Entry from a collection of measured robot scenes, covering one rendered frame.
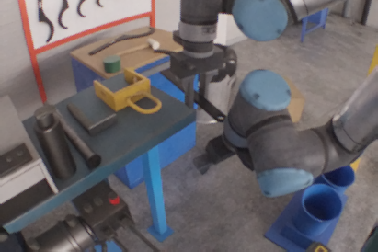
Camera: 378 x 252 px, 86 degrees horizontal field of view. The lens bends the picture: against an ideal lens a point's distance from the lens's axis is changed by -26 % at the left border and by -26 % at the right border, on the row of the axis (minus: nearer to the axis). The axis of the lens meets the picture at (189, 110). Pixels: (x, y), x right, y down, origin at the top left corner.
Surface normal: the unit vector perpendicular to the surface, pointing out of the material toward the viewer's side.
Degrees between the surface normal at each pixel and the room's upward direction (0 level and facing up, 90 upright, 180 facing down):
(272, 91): 20
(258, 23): 93
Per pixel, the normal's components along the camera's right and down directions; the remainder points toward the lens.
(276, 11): -0.22, 0.60
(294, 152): 0.11, -0.46
